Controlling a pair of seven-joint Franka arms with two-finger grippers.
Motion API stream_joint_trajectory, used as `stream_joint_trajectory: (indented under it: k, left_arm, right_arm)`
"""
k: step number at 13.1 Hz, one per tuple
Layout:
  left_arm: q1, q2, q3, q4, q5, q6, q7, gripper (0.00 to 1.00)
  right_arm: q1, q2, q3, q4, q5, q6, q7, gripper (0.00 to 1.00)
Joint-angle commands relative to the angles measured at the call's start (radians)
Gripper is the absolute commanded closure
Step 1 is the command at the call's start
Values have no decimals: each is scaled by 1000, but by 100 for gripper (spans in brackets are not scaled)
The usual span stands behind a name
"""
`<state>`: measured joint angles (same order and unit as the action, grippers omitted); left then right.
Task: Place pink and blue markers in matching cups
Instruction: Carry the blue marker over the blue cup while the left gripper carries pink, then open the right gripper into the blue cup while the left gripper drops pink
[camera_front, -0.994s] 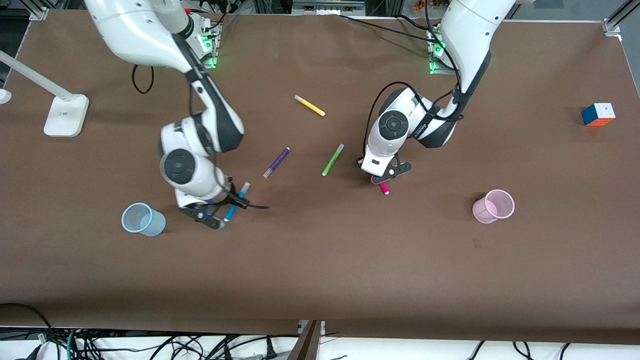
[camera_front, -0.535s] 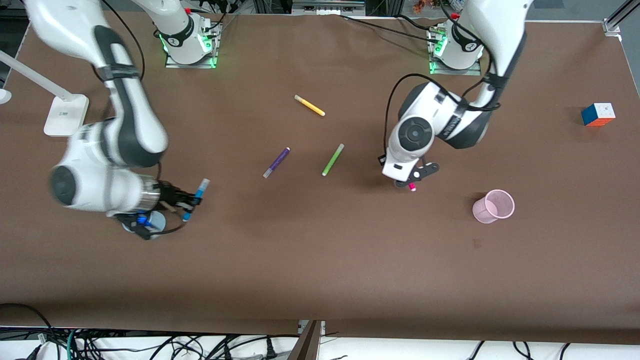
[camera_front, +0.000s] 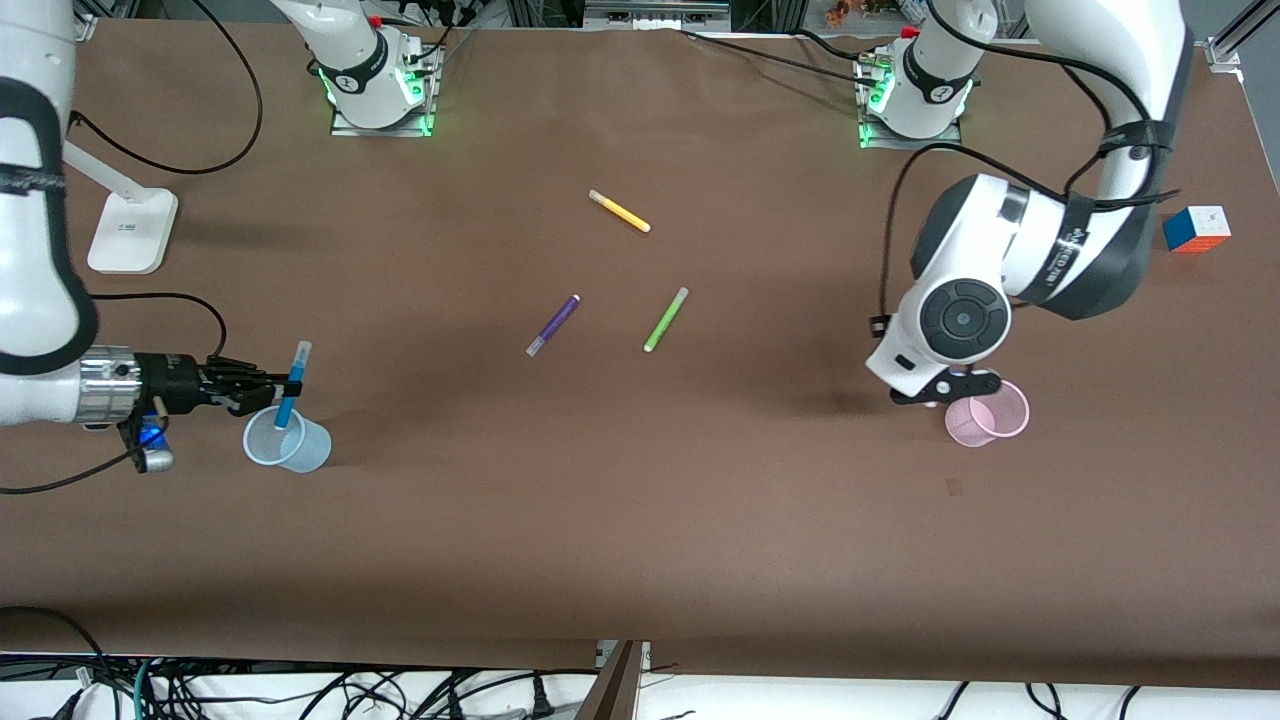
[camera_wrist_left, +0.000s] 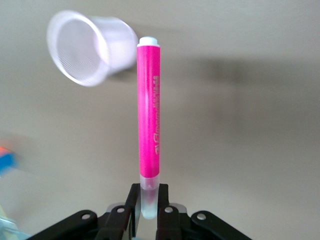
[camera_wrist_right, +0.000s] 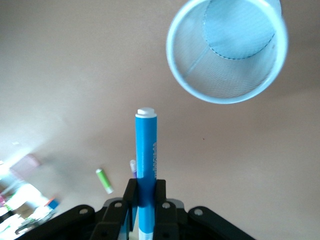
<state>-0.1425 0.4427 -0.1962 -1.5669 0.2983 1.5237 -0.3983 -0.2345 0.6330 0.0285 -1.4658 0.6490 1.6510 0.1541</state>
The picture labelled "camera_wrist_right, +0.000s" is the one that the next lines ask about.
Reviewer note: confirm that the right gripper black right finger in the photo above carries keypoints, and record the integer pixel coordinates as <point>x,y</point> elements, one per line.
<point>167,220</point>

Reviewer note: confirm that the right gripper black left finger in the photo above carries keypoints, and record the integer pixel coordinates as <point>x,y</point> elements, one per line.
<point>112,220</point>

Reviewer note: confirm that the blue marker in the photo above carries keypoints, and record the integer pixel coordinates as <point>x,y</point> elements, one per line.
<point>146,150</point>

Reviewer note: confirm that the green marker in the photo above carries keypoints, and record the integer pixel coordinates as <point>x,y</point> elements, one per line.
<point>105,181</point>

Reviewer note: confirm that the purple marker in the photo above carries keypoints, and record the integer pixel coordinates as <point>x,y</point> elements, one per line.
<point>132,168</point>

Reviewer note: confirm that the blue mesh cup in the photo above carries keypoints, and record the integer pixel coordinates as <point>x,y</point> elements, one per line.
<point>225,82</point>

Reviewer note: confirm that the brown table cover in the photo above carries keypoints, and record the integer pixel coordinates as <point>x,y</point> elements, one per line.
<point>75,75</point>

